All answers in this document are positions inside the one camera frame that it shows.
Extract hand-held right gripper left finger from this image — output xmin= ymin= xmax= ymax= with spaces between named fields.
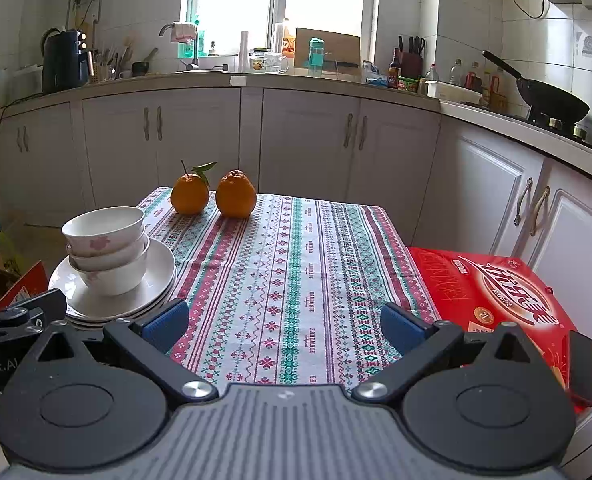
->
xmin=26 ymin=298 xmax=219 ymax=403

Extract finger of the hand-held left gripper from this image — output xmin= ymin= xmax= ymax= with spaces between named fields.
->
xmin=0 ymin=288 xmax=68 ymax=344

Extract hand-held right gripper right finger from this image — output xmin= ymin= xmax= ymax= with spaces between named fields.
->
xmin=351 ymin=302 xmax=547 ymax=403

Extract white plate with centre smudge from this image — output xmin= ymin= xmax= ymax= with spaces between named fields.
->
xmin=49 ymin=238 xmax=178 ymax=320

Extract white fruit-print plate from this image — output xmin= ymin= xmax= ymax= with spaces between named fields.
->
xmin=58 ymin=285 xmax=177 ymax=325
xmin=66 ymin=305 xmax=174 ymax=331

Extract white pink-flower bowl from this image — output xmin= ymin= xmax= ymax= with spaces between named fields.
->
xmin=66 ymin=234 xmax=151 ymax=272
xmin=62 ymin=206 xmax=145 ymax=257
xmin=70 ymin=247 xmax=151 ymax=297

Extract red carton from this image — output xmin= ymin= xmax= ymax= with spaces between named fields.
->
xmin=0 ymin=260 xmax=49 ymax=313

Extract red gift box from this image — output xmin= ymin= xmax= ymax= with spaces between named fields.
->
xmin=408 ymin=246 xmax=592 ymax=411

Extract patterned tablecloth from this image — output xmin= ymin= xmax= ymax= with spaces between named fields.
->
xmin=136 ymin=186 xmax=444 ymax=386

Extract orange with green leaf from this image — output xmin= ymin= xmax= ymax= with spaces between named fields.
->
xmin=171 ymin=160 xmax=218 ymax=216

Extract bumpy-topped orange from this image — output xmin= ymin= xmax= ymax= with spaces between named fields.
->
xmin=216 ymin=170 xmax=257 ymax=219

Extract black rectangular device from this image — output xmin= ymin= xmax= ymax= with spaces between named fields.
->
xmin=567 ymin=331 xmax=592 ymax=408

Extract white kitchen cabinets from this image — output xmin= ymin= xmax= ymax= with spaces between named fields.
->
xmin=0 ymin=85 xmax=592 ymax=466

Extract white countertop appliance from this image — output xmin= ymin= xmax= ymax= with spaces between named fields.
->
xmin=8 ymin=65 xmax=44 ymax=96

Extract white plastic tray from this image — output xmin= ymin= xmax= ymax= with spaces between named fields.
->
xmin=426 ymin=80 xmax=482 ymax=105

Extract dark sauce bottle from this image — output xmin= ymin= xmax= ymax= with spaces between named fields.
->
xmin=387 ymin=47 xmax=401 ymax=90

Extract utensil holder with chopsticks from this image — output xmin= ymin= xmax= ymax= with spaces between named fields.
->
xmin=96 ymin=42 xmax=127 ymax=81

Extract gas stove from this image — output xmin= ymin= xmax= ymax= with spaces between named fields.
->
xmin=513 ymin=110 xmax=592 ymax=158

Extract kitchen countertop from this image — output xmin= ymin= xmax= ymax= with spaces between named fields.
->
xmin=0 ymin=70 xmax=592 ymax=161

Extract dark mortar and pestle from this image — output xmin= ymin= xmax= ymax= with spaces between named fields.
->
xmin=132 ymin=47 xmax=159 ymax=77

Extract knife block with knives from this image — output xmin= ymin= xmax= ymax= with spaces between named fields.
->
xmin=398 ymin=35 xmax=425 ymax=79

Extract metal kettle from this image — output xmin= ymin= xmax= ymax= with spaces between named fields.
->
xmin=40 ymin=27 xmax=61 ymax=61

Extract metal faucet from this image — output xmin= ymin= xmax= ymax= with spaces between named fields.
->
xmin=158 ymin=22 xmax=200 ymax=71

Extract green dish soap bottle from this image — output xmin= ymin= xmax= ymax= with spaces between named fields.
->
xmin=178 ymin=20 xmax=207 ymax=59

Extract black wok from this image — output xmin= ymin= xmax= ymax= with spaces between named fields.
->
xmin=482 ymin=50 xmax=591 ymax=123

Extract brown cutting board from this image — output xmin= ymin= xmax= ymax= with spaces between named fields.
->
xmin=294 ymin=27 xmax=361 ymax=68

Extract pink cloth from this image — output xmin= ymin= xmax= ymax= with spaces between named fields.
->
xmin=172 ymin=21 xmax=198 ymax=43

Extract cooking oil bottle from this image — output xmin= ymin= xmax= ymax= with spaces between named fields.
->
xmin=281 ymin=19 xmax=297 ymax=56

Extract black power cable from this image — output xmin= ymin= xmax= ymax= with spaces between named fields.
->
xmin=0 ymin=91 xmax=44 ymax=147

